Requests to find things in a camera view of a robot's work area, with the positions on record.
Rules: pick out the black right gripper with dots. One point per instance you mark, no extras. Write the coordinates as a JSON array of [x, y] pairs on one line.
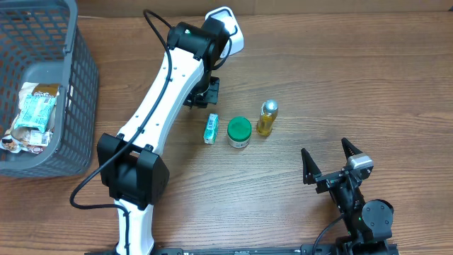
[[312, 171]]

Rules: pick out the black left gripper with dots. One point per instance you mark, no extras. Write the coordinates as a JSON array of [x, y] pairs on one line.
[[211, 97]]

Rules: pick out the green white Kleenex tissue pack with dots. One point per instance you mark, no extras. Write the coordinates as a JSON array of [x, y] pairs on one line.
[[211, 129]]

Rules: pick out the green lid white jar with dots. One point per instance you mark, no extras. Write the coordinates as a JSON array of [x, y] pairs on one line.
[[239, 132]]

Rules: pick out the yellow oil bottle silver cap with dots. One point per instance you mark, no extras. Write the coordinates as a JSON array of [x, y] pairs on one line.
[[268, 114]]

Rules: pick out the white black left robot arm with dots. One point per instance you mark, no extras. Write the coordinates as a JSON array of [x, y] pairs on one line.
[[130, 162]]

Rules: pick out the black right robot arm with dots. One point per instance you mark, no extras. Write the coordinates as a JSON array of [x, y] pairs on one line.
[[368, 223]]

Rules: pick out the white barcode scanner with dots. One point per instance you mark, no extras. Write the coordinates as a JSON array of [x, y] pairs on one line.
[[226, 15]]

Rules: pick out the brown cardboard back panel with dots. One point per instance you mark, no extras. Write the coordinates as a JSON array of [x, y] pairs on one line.
[[134, 8]]

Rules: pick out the teal snack packet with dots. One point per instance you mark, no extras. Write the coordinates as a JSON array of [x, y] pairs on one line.
[[36, 112]]

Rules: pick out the grey plastic mesh basket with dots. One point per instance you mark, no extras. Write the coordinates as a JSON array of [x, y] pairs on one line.
[[41, 43]]

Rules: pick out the brown snack packet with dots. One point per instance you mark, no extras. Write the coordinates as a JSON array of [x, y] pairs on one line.
[[38, 89]]

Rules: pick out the white labelled snack packet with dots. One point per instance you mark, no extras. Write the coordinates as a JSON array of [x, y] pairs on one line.
[[26, 139]]

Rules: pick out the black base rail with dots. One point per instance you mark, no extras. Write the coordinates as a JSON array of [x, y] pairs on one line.
[[240, 250]]

